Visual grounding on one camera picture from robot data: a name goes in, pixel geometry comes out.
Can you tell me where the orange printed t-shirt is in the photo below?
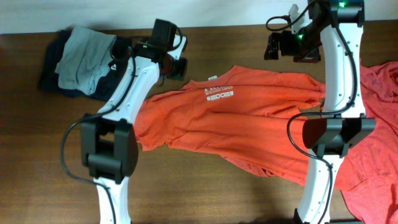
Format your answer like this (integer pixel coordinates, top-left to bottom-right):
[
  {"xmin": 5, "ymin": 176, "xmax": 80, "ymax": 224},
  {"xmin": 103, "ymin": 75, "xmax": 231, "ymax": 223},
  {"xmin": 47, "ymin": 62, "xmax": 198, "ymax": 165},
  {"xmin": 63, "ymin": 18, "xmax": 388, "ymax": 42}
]
[{"xmin": 134, "ymin": 66, "xmax": 326, "ymax": 185}]

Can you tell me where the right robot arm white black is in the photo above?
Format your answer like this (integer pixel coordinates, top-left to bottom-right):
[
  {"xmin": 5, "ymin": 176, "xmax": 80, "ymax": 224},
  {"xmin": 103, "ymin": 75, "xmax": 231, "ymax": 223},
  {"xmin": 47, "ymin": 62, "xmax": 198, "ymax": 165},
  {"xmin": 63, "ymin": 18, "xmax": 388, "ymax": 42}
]
[{"xmin": 264, "ymin": 1, "xmax": 376, "ymax": 224}]

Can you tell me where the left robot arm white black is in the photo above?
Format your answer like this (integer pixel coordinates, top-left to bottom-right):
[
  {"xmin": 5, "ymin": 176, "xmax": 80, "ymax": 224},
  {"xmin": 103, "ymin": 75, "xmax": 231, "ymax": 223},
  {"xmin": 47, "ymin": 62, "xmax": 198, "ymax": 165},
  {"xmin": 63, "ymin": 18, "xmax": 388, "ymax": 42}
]
[{"xmin": 80, "ymin": 19, "xmax": 187, "ymax": 223}]

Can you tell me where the grey folded garment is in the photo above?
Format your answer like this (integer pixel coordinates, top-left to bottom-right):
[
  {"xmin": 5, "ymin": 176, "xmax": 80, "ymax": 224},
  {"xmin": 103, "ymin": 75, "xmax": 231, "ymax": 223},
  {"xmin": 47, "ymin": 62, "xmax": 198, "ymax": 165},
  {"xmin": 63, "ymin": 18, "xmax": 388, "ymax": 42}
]
[{"xmin": 55, "ymin": 27, "xmax": 116, "ymax": 95}]

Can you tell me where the dark navy folded garment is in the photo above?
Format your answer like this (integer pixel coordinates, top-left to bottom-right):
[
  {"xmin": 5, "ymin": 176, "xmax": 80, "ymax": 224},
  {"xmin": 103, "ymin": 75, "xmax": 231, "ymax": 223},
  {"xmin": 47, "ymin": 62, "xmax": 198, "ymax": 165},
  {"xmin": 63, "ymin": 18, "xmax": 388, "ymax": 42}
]
[{"xmin": 37, "ymin": 30, "xmax": 127, "ymax": 102}]

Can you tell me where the pink red t-shirt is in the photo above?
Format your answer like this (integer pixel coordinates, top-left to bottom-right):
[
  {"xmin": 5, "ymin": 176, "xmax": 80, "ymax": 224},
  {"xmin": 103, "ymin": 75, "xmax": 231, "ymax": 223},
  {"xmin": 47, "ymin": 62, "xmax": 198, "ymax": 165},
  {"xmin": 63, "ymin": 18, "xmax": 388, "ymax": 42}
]
[{"xmin": 336, "ymin": 62, "xmax": 397, "ymax": 223}]

